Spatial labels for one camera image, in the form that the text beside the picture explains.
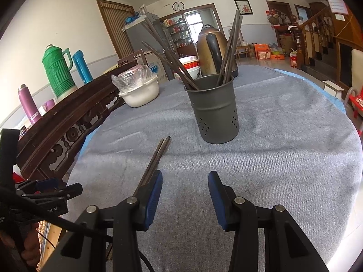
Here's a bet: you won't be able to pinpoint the white plastic basin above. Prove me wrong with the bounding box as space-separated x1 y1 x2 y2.
118 75 160 108

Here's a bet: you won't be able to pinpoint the purple vacuum bottle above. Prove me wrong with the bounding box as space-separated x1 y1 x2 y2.
17 84 42 125

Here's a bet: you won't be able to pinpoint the green thermos jug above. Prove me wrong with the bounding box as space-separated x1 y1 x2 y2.
42 44 78 98

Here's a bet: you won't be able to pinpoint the clear plastic bag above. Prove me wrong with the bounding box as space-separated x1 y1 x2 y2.
111 65 155 94

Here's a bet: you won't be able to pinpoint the wooden dining chair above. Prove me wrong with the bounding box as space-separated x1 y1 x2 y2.
237 31 252 60

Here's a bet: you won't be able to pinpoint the small white stool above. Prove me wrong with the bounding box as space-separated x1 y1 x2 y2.
323 80 345 100

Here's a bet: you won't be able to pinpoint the wooden staircase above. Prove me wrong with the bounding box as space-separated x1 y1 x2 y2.
292 3 363 91

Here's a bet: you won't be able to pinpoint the wooden chair behind sideboard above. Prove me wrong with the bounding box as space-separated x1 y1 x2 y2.
118 49 148 68

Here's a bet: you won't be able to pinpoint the grey metal utensil holder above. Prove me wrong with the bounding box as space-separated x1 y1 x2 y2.
184 74 240 144

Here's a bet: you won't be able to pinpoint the bunch of dark chopsticks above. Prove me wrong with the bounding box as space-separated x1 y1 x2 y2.
141 10 244 91

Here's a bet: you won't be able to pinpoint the red child chair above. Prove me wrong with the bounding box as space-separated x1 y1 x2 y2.
344 86 363 135

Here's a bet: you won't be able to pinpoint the framed wall picture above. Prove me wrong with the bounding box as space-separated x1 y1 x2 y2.
234 0 254 15

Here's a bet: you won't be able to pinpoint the grey tablecloth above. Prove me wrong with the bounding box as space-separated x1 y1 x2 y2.
61 65 363 272

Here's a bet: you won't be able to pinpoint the blue thermos jug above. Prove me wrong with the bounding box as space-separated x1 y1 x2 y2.
72 50 93 85

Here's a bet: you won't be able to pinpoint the person's left hand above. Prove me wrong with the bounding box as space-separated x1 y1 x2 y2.
20 222 42 268

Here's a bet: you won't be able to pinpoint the dark wooden chopstick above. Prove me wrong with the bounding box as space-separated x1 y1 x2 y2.
140 136 171 189
133 138 165 197

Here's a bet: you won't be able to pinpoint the white carton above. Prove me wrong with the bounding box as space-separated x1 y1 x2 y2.
136 52 171 84

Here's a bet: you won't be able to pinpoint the black cable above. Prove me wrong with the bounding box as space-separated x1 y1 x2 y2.
0 187 155 272

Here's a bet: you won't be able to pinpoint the blue table cover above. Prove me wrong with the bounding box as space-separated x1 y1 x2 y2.
76 68 346 159

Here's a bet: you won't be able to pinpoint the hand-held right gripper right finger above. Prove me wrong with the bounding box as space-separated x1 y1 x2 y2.
208 171 329 272

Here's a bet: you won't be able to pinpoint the beige cushioned chair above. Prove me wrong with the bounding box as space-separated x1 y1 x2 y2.
350 49 363 94

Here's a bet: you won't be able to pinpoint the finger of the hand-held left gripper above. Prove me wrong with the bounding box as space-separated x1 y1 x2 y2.
23 184 83 205
15 178 68 194

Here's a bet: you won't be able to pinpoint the brown striped door curtain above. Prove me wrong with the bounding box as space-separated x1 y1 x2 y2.
96 0 135 60

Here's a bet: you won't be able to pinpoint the grey refrigerator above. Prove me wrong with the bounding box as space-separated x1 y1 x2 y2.
123 13 182 81

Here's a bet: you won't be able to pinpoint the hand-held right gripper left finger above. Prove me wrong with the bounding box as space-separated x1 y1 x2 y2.
42 170 163 272

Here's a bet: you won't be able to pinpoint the orange cardboard boxes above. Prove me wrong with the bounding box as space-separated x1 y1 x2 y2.
254 44 285 60

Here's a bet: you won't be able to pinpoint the golden electric kettle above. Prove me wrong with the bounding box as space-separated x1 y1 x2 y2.
196 24 239 78

